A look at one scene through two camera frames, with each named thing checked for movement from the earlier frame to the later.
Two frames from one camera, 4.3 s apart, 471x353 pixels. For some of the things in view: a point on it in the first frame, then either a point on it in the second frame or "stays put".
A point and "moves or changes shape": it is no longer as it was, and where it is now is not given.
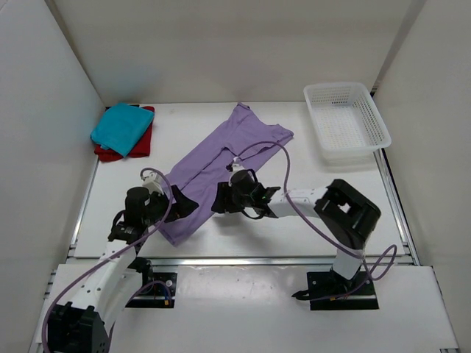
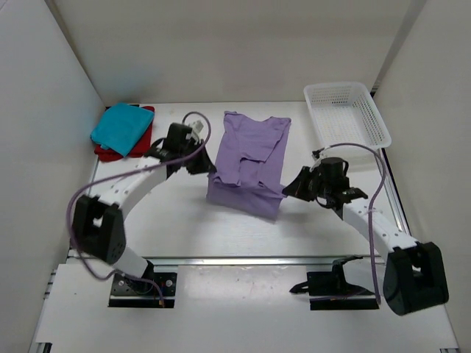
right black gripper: (224, 203) -> (297, 190)
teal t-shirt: (121, 127) stays put
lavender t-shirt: (243, 137) moves or changes shape
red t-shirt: (141, 148) stays put
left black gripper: (182, 207) -> (205, 165)
